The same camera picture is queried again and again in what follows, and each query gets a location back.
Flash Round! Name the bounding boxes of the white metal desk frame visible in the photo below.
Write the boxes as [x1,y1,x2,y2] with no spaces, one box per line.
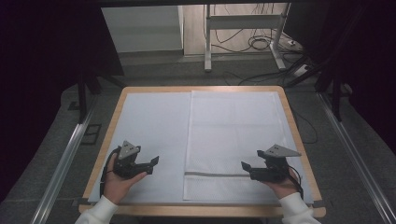
[203,3,292,74]

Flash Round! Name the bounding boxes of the person's left hand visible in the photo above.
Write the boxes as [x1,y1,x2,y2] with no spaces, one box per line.
[102,153,148,205]

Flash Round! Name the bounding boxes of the hand-held gripper cable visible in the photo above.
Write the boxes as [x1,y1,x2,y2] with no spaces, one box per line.
[288,165,305,201]
[99,146,122,199]

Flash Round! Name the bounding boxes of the black floor outlet plate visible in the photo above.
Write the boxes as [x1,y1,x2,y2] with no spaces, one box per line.
[80,123,103,146]

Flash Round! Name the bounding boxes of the white table mat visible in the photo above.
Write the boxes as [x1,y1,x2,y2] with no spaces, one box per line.
[88,91,315,205]

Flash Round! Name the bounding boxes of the dark curtain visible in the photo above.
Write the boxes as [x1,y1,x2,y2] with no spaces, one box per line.
[284,0,396,157]
[0,0,125,204]

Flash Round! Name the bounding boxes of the black floor cable bundle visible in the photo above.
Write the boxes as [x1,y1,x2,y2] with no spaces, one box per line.
[211,3,304,87]

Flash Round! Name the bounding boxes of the white power strip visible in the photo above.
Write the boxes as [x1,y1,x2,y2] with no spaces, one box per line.
[292,63,313,77]

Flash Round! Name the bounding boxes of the right hand-held gripper cable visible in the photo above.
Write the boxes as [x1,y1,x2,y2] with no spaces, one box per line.
[288,165,305,201]

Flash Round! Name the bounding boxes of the left hand-held gripper cable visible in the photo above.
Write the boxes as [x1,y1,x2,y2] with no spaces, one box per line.
[99,146,122,199]

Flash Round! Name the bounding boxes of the black metal stand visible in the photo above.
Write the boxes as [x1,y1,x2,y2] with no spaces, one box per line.
[284,54,344,123]
[76,70,126,124]

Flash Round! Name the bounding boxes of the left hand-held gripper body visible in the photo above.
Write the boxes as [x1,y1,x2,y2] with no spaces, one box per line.
[112,140,142,180]

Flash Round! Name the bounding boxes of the white cabinet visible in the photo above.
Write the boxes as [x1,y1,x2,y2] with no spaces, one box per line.
[100,5,185,54]

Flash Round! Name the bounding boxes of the wooden table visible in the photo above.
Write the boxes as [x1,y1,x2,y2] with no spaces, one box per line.
[78,85,327,218]

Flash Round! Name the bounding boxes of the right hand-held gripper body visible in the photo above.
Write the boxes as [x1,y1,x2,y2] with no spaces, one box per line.
[257,143,303,183]

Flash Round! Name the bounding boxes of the thin black floor cable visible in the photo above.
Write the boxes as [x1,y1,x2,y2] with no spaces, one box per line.
[291,106,319,145]

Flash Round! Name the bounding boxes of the person's right hand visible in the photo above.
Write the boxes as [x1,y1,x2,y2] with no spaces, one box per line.
[263,169,301,201]

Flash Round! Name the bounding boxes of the white cloth towel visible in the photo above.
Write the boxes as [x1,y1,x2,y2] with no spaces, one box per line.
[182,90,304,203]

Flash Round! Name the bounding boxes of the metal floor rail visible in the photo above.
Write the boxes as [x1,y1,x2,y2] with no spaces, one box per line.
[317,91,396,224]
[29,92,98,224]

